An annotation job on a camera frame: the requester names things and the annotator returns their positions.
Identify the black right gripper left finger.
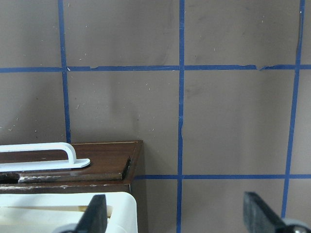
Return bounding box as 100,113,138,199
54,194,108,233

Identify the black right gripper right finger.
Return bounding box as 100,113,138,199
243,192,311,233

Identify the wooden drawer with white handle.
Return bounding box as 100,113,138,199
0,140,143,184

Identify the dark brown drawer cabinet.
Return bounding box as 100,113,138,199
0,140,149,233

